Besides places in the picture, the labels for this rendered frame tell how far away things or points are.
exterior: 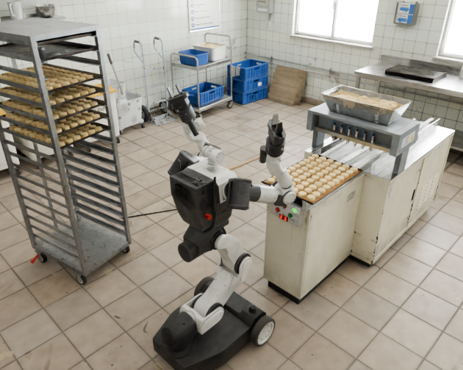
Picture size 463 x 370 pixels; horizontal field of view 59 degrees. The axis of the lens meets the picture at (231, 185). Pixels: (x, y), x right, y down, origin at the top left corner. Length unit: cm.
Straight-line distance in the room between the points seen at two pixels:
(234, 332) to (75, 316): 116
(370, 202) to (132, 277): 190
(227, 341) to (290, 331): 51
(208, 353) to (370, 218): 153
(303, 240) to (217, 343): 83
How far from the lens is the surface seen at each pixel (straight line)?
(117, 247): 346
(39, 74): 262
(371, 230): 328
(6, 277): 373
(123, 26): 620
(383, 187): 308
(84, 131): 301
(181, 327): 250
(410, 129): 304
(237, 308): 279
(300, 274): 289
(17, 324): 331
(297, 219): 261
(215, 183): 198
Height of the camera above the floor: 221
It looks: 30 degrees down
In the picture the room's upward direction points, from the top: straight up
